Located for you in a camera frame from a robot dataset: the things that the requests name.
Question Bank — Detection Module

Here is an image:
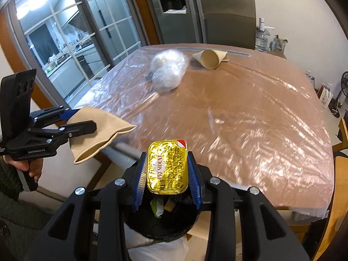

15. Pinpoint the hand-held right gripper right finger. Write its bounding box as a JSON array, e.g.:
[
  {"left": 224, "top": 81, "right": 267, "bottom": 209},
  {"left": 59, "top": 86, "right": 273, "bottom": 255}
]
[{"left": 187, "top": 151, "right": 310, "bottom": 261}]

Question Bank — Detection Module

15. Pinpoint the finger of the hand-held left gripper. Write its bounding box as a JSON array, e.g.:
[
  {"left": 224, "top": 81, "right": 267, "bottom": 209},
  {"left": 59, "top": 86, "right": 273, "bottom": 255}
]
[
  {"left": 28, "top": 107, "right": 82, "bottom": 128},
  {"left": 27, "top": 121, "right": 98, "bottom": 146}
]

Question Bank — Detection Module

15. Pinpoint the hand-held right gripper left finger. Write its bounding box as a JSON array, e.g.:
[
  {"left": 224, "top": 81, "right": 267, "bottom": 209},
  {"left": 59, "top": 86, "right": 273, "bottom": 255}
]
[{"left": 24, "top": 151, "right": 149, "bottom": 261}]

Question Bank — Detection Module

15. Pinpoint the gold foil butter packet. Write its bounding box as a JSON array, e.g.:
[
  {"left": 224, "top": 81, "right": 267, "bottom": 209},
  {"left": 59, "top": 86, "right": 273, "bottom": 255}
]
[{"left": 147, "top": 139, "right": 189, "bottom": 195}]

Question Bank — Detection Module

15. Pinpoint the green snack packet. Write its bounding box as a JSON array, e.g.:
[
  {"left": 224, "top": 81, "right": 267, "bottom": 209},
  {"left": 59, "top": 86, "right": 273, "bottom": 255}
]
[{"left": 151, "top": 198, "right": 165, "bottom": 218}]

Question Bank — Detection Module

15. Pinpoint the black trash bin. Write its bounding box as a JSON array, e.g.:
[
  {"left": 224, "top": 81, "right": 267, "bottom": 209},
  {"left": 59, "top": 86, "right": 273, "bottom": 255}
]
[{"left": 124, "top": 187, "right": 202, "bottom": 242}]

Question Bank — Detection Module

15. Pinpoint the person's left forearm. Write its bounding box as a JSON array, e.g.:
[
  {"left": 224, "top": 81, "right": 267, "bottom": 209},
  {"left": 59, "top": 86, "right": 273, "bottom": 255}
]
[{"left": 0, "top": 164, "right": 23, "bottom": 200}]

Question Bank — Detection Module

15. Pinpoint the person's left hand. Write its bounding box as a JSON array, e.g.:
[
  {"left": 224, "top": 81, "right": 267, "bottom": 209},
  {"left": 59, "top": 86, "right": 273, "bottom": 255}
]
[{"left": 7, "top": 156, "right": 44, "bottom": 182}]

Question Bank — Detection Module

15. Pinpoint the flat cardboard sheet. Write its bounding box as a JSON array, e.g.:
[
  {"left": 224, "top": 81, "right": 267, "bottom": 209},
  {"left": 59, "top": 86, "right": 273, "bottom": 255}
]
[{"left": 187, "top": 209, "right": 242, "bottom": 261}]

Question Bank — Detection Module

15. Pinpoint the white plastic bag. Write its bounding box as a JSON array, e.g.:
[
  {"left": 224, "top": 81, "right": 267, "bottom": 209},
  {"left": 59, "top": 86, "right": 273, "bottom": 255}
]
[{"left": 125, "top": 231, "right": 189, "bottom": 261}]

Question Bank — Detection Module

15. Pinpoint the clear plastic table cover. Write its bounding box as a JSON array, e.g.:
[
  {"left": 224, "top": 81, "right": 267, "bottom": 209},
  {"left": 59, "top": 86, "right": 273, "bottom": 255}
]
[{"left": 73, "top": 43, "right": 335, "bottom": 218}]

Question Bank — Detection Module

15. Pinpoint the sliding glass kitchen door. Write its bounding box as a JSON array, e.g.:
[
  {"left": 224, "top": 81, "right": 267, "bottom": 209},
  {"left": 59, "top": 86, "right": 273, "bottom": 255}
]
[{"left": 0, "top": 0, "right": 153, "bottom": 109}]

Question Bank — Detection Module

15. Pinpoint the crumpled clear plastic bag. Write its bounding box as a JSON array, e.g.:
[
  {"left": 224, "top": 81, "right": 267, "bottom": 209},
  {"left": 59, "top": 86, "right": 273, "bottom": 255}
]
[{"left": 148, "top": 49, "right": 189, "bottom": 91}]

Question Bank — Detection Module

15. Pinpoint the person's dark knit clothing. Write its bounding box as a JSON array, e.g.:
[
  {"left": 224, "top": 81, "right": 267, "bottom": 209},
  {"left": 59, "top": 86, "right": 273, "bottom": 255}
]
[{"left": 0, "top": 193, "right": 68, "bottom": 261}]

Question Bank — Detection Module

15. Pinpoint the tan paper cone filter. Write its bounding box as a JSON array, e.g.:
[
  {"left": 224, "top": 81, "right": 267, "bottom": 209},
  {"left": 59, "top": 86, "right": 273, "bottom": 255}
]
[{"left": 192, "top": 49, "right": 229, "bottom": 70}]

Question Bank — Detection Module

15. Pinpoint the wooden chair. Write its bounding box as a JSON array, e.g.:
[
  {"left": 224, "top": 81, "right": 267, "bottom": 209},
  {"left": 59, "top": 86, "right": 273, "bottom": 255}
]
[{"left": 313, "top": 117, "right": 348, "bottom": 261}]

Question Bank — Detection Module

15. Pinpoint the water bottle with pump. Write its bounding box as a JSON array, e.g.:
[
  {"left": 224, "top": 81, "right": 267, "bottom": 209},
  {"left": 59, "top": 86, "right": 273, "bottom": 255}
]
[{"left": 255, "top": 18, "right": 273, "bottom": 53}]

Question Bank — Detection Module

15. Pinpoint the white paper bag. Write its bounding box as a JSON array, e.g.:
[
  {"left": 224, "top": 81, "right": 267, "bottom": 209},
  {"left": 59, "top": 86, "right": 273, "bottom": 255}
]
[{"left": 318, "top": 83, "right": 334, "bottom": 109}]

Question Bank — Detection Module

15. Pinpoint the small glass vase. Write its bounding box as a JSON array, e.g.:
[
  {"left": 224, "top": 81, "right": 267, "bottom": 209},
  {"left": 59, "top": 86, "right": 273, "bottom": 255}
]
[{"left": 269, "top": 35, "right": 289, "bottom": 53}]

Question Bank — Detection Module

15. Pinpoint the silver refrigerator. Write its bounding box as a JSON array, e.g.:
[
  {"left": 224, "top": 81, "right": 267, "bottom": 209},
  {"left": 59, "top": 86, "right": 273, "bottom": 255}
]
[{"left": 144, "top": 0, "right": 257, "bottom": 45}]

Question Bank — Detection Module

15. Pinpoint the black standing fan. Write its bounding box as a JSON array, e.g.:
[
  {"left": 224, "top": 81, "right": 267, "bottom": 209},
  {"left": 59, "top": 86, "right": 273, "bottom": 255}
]
[{"left": 340, "top": 71, "right": 348, "bottom": 98}]

